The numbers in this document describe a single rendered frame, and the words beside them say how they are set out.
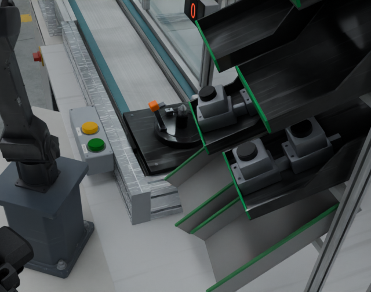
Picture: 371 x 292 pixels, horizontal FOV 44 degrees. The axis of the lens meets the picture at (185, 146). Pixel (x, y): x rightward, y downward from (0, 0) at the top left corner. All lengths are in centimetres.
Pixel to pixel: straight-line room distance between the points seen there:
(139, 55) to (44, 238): 84
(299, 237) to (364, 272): 39
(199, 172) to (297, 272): 31
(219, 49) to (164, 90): 71
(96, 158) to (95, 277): 28
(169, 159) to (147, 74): 47
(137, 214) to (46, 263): 22
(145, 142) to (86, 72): 39
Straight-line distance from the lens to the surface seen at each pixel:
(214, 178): 92
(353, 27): 70
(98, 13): 190
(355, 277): 110
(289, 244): 75
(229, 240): 86
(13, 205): 89
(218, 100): 76
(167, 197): 106
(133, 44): 167
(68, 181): 91
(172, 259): 103
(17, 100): 73
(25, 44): 371
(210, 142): 76
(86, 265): 103
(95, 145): 112
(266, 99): 62
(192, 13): 124
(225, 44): 73
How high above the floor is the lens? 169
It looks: 40 degrees down
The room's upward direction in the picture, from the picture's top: 5 degrees clockwise
